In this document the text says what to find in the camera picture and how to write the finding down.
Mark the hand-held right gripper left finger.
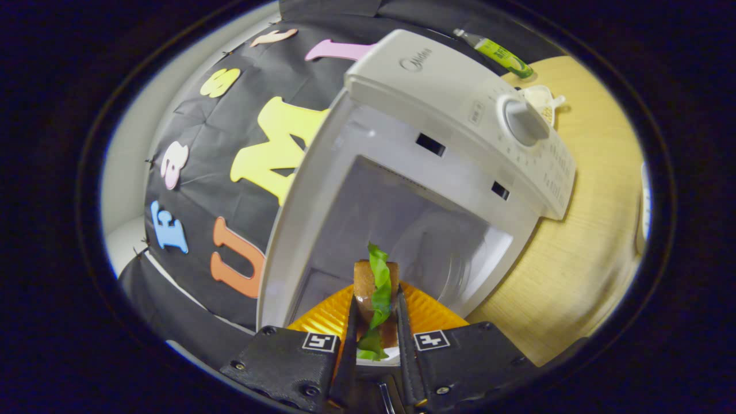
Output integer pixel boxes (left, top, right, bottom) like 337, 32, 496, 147
220, 285, 361, 414

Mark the lettuce bread sandwich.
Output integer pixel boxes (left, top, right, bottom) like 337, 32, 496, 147
352, 241, 402, 366

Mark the green label drink bottle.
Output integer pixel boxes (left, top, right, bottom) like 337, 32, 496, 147
453, 28, 534, 79

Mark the white divided plate with grains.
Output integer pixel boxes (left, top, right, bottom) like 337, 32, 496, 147
519, 85, 567, 128

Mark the white microwave oven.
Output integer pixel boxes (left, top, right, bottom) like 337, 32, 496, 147
257, 29, 577, 337

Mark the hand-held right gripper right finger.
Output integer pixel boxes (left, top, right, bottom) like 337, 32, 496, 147
396, 282, 541, 412

